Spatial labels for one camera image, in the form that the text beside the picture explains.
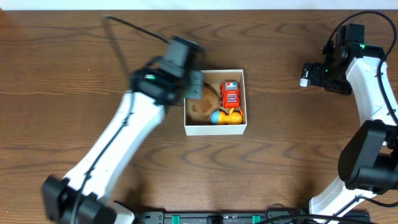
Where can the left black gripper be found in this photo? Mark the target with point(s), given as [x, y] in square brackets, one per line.
[193, 84]

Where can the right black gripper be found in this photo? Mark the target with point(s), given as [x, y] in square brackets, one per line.
[344, 88]

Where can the brown plush toy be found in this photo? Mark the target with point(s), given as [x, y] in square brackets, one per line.
[201, 110]

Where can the red toy fire truck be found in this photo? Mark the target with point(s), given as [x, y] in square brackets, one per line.
[230, 94]

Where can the yellow rubber duck toy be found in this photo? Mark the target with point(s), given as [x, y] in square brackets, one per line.
[232, 118]

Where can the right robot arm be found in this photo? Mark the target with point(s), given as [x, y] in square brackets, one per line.
[367, 166]

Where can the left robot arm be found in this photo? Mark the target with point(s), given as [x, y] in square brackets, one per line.
[83, 195]

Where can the white cardboard box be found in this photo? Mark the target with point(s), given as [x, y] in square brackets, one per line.
[214, 79]

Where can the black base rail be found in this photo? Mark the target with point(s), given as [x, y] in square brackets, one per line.
[221, 217]

